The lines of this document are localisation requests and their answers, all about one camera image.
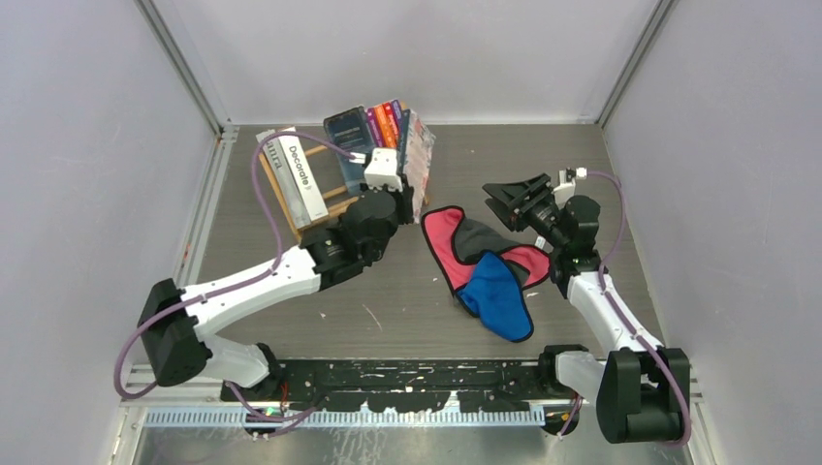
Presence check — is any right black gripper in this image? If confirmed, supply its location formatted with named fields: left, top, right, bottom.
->
left=483, top=173, right=568, bottom=251

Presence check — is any wooden book rack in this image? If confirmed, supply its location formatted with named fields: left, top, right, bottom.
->
left=259, top=137, right=431, bottom=239

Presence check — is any grey Iantra book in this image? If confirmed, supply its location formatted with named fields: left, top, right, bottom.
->
left=264, top=137, right=311, bottom=229

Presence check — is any orange 78-Storey Treehouse book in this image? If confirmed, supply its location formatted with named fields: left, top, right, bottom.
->
left=374, top=103, right=396, bottom=148

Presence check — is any dark Nineteen Eighty-Four book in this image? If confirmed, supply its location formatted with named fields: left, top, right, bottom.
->
left=323, top=106, right=375, bottom=196

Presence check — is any pale book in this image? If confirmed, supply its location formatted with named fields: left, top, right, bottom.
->
left=400, top=108, right=436, bottom=214

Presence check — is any white Decorate Furniture book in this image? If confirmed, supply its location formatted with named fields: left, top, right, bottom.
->
left=279, top=127, right=329, bottom=223

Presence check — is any purple 52-Storey Treehouse book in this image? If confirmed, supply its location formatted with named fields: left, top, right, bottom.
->
left=390, top=99, right=407, bottom=144

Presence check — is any purple illustrated book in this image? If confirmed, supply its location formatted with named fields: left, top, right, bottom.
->
left=365, top=108, right=385, bottom=147

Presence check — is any red white illustrated book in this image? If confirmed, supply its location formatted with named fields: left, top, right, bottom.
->
left=382, top=101, right=401, bottom=147

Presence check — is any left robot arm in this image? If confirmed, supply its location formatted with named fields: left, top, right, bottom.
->
left=138, top=190, right=413, bottom=400

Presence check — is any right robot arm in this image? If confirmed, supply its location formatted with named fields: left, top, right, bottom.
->
left=483, top=169, right=692, bottom=446

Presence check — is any red grey cloth bib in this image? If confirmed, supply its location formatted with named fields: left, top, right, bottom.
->
left=421, top=205, right=550, bottom=294

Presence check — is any blue oven mitt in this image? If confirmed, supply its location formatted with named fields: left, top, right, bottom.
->
left=457, top=251, right=534, bottom=343

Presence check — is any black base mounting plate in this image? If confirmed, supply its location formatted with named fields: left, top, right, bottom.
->
left=220, top=357, right=602, bottom=416

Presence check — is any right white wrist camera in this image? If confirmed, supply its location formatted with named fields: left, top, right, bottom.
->
left=553, top=167, right=587, bottom=208

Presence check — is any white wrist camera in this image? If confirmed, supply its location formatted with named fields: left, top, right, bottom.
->
left=349, top=147, right=404, bottom=192
left=553, top=167, right=587, bottom=208

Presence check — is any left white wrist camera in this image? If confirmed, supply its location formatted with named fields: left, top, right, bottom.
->
left=349, top=147, right=404, bottom=192

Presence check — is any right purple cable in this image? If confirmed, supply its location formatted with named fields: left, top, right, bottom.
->
left=554, top=169, right=693, bottom=448

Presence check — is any purple cable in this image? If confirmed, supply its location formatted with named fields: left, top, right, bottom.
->
left=554, top=169, right=693, bottom=448
left=113, top=131, right=367, bottom=441

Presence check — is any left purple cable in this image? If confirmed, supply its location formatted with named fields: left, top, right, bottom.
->
left=113, top=131, right=367, bottom=441

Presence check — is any slotted cable duct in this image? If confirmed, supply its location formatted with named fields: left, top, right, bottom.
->
left=143, top=406, right=546, bottom=429

